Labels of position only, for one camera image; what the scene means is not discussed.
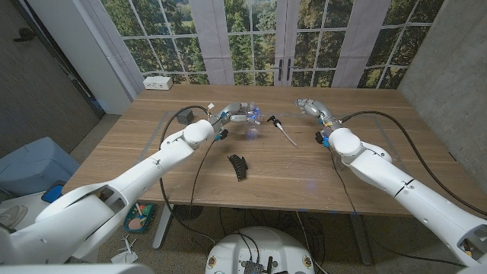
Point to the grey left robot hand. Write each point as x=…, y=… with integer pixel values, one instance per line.
x=234, y=112

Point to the teal toy basket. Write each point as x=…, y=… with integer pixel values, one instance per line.
x=139, y=220

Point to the blue flat pad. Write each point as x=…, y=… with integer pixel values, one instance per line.
x=53, y=193

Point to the printed window forest backdrop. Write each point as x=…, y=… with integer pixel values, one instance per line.
x=243, y=38

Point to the white table leg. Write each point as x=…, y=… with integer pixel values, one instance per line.
x=163, y=226

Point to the grey sneaker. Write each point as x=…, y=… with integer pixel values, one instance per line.
x=13, y=215

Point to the white toy airplane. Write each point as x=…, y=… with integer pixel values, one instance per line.
x=125, y=253

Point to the blue-grey storage bin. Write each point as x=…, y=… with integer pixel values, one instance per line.
x=34, y=163

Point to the clear plastic spray bottle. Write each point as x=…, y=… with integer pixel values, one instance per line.
x=254, y=133

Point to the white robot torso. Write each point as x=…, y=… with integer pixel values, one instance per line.
x=260, y=247

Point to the black spray pump with tube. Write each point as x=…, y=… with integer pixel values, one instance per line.
x=274, y=121

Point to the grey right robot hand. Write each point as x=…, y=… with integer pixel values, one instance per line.
x=317, y=110

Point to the black hair claw clip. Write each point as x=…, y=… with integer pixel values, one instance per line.
x=237, y=165

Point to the white power strip box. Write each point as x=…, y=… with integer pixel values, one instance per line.
x=158, y=82

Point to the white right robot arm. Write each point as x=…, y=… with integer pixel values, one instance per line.
x=380, y=167

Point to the black round floor object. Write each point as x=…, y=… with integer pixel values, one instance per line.
x=188, y=212

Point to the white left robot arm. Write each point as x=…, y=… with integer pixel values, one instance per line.
x=152, y=167

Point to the grey table leg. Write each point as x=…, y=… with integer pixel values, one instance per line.
x=359, y=237

